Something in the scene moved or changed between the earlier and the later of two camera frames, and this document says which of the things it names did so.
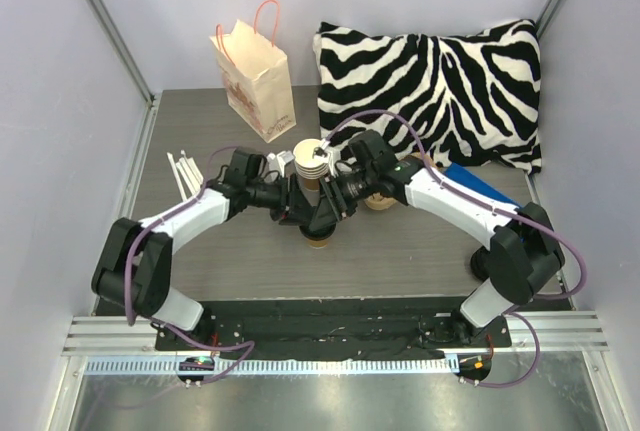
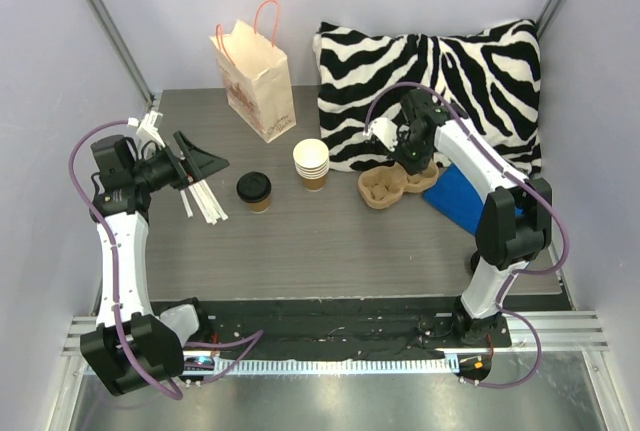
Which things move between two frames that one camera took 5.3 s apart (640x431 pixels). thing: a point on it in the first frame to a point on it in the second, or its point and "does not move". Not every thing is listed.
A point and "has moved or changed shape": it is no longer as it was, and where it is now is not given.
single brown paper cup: (318, 243) has moved or changed shape
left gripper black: (291, 199) to (185, 164)
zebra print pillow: (472, 99) does not move
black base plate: (332, 328) does not move
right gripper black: (331, 196) to (413, 157)
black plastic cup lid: (318, 232) has moved or changed shape
